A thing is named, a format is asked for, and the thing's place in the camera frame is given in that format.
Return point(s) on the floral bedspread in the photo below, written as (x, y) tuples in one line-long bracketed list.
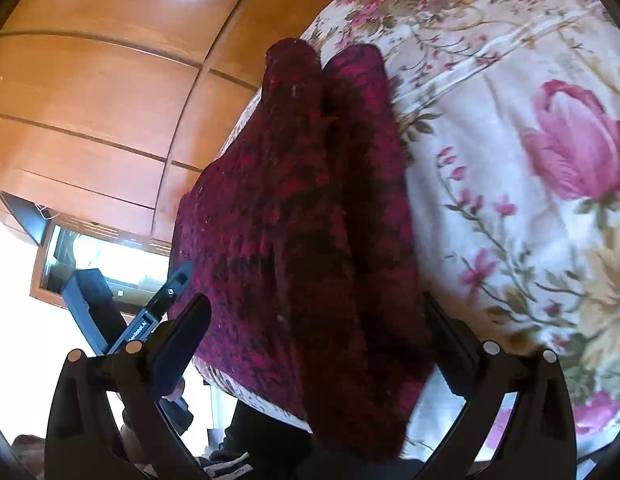
[(515, 110)]

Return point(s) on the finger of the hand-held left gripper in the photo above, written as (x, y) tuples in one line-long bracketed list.
[(172, 285)]

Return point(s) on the dark panel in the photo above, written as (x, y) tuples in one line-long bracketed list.
[(27, 217)]

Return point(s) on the maroon knit sweater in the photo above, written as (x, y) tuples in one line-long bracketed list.
[(300, 210)]

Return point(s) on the person's dark trouser leg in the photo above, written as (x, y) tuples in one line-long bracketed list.
[(267, 430)]

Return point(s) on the wooden wardrobe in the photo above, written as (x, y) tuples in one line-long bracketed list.
[(90, 85)]

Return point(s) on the person's left forearm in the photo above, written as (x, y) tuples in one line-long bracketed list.
[(30, 455)]

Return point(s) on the black striped shoe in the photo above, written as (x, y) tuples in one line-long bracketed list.
[(225, 467)]

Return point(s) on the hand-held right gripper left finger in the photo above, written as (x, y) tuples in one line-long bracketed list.
[(185, 340)]

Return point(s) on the person's left hand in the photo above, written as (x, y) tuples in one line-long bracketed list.
[(135, 435)]

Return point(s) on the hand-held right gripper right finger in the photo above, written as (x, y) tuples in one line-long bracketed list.
[(455, 350)]

